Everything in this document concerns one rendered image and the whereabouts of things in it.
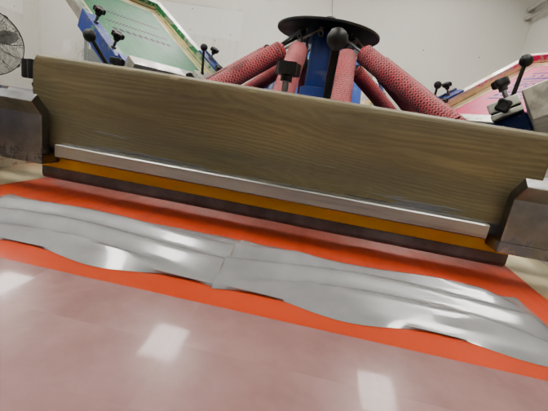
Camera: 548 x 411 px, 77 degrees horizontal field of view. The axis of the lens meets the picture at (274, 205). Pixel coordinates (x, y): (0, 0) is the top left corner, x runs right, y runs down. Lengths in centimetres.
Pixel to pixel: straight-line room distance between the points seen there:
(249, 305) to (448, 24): 461
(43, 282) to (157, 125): 15
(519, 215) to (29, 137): 36
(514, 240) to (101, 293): 25
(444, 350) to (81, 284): 16
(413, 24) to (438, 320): 449
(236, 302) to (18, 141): 23
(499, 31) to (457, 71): 55
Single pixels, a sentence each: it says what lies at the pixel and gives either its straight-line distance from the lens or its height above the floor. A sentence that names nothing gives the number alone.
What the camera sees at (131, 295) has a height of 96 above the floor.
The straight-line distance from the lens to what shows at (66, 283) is 18.
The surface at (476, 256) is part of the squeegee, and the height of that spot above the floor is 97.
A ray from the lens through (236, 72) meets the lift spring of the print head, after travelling 93.
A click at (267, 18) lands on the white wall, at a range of 462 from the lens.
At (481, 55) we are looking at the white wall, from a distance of 477.
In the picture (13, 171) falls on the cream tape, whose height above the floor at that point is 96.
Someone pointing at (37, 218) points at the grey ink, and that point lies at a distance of 25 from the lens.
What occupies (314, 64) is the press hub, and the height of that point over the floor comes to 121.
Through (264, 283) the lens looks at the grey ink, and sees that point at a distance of 18.
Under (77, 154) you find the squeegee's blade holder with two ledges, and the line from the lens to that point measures 31.
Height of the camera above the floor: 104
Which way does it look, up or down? 14 degrees down
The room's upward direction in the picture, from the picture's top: 9 degrees clockwise
